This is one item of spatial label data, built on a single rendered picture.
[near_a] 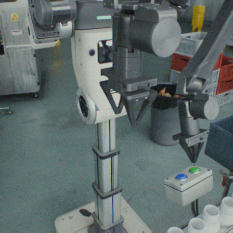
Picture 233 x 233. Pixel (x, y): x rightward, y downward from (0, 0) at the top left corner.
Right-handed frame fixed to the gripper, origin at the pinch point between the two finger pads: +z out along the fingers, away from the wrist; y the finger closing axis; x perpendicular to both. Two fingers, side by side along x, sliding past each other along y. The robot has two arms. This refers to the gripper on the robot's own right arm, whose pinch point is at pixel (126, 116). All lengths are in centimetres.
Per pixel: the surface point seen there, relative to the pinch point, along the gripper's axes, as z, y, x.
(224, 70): 80, -168, 287
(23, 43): 49, -349, 49
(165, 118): 102, -133, 141
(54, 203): 140, -116, 7
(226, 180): 32, 5, 38
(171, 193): 32.6, -1.0, 18.7
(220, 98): 125, -168, 289
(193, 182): 28.1, 2.3, 23.6
